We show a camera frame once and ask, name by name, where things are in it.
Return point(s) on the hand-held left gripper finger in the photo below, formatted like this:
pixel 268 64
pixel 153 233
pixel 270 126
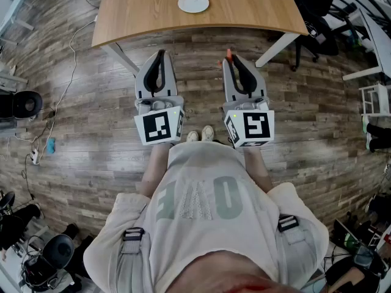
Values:
pixel 141 82
pixel 170 81

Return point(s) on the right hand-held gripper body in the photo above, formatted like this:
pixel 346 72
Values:
pixel 255 125

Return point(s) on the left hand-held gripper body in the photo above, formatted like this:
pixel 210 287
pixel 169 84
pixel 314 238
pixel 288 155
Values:
pixel 159 127

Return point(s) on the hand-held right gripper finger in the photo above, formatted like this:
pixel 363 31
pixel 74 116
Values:
pixel 228 84
pixel 255 84

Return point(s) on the orange shrimp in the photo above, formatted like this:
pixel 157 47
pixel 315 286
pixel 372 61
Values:
pixel 228 53

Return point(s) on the white round plate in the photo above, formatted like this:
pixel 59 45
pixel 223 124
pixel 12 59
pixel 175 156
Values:
pixel 193 2

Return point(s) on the person's left forearm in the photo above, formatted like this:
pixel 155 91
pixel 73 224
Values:
pixel 154 169

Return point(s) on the person's right forearm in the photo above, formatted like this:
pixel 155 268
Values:
pixel 258 169

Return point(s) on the white table leg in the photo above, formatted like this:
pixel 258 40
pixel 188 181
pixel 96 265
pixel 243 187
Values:
pixel 276 50
pixel 120 58

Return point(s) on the person's left white shoe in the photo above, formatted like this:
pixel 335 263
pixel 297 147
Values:
pixel 192 136

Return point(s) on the person's white shoe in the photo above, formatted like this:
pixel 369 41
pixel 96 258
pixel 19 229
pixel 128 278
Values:
pixel 208 133
pixel 192 136

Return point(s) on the person's right white shoe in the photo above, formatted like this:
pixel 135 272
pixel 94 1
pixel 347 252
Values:
pixel 208 133

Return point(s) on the black office chair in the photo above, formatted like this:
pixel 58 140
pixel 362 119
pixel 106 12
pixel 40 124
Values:
pixel 317 26

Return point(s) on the person's white shirt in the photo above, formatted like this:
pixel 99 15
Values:
pixel 201 224

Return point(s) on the blue cloth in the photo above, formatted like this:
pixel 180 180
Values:
pixel 51 145

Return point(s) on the black round stool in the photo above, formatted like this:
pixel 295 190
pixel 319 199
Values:
pixel 28 104

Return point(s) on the white small shelf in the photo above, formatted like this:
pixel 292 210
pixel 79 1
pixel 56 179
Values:
pixel 376 99

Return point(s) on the white power strip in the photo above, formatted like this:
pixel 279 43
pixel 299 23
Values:
pixel 35 157

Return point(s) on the white desk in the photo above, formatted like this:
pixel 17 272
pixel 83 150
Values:
pixel 16 2
pixel 377 38

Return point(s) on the open laptop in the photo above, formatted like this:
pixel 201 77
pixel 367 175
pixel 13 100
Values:
pixel 345 232

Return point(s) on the person's chin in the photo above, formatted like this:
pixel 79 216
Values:
pixel 226 273

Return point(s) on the black round-back chair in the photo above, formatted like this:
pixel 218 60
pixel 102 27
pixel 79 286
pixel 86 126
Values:
pixel 59 250

